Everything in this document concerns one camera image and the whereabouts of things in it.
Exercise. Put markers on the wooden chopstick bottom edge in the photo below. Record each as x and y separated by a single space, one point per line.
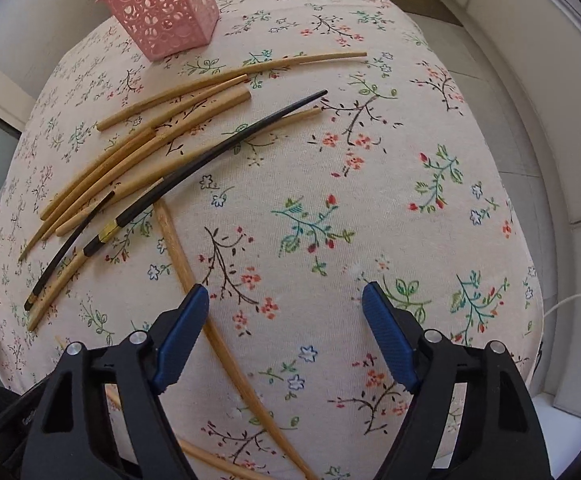
187 448

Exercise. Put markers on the black chopstick short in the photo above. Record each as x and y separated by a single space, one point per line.
50 268

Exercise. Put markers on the long wooden chopstick top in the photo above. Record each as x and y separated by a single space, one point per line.
212 80

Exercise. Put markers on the pink perforated utensil holder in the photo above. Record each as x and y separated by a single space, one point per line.
164 27

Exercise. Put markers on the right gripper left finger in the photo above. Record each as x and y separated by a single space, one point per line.
98 414

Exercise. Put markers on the wooden chopstick bundle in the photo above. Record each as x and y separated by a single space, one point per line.
85 185

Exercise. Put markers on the thick wooden chopstick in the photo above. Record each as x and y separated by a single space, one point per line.
223 101

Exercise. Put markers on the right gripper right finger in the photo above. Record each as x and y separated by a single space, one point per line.
499 437

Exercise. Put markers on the floral tablecloth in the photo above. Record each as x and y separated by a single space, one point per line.
393 183

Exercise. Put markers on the black chopstick long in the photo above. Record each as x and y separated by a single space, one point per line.
155 193

